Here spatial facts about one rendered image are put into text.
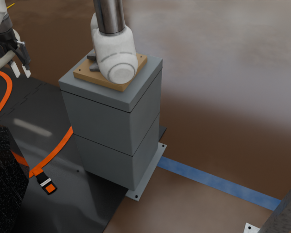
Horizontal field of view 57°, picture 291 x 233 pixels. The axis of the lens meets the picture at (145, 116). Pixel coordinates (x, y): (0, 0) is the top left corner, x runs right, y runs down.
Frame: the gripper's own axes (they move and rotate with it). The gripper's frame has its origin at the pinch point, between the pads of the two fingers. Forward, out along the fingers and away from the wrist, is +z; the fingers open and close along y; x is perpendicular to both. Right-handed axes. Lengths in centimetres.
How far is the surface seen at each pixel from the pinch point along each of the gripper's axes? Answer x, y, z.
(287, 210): 41, -119, 44
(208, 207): 17, -93, 94
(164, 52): -160, -62, 94
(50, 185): 10, 10, 86
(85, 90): 0.6, -27.4, 11.6
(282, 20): -245, -213, 102
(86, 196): 16, -15, 88
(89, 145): -1, -20, 56
